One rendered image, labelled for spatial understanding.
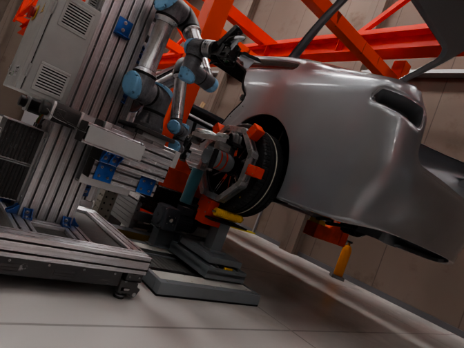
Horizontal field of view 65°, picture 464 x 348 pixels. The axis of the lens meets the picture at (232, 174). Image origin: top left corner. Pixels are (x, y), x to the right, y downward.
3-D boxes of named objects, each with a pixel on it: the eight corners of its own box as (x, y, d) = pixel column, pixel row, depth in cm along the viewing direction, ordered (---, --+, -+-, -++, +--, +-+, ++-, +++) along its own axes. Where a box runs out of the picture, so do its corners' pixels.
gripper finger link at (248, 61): (255, 74, 151) (235, 65, 151) (261, 63, 152) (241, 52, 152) (256, 72, 148) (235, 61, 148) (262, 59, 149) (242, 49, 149)
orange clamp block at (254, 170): (252, 177, 242) (261, 179, 235) (244, 173, 237) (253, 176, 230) (256, 167, 242) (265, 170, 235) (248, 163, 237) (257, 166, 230)
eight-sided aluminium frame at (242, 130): (238, 210, 240) (268, 133, 242) (231, 208, 236) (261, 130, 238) (195, 190, 282) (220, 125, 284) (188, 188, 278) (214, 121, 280)
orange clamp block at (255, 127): (256, 142, 249) (265, 133, 246) (248, 138, 244) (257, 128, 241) (253, 135, 254) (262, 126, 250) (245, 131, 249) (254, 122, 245)
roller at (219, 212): (244, 225, 263) (246, 217, 263) (213, 215, 244) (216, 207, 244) (239, 222, 267) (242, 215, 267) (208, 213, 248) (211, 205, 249)
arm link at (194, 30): (184, 27, 195) (205, 99, 175) (170, 14, 186) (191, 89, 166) (201, 14, 191) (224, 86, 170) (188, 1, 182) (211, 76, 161)
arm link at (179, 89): (190, 50, 213) (181, 132, 209) (195, 58, 224) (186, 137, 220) (171, 50, 215) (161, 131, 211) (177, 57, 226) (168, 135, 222)
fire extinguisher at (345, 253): (347, 282, 556) (361, 245, 558) (339, 280, 539) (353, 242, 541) (333, 275, 576) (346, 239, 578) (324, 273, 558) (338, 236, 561)
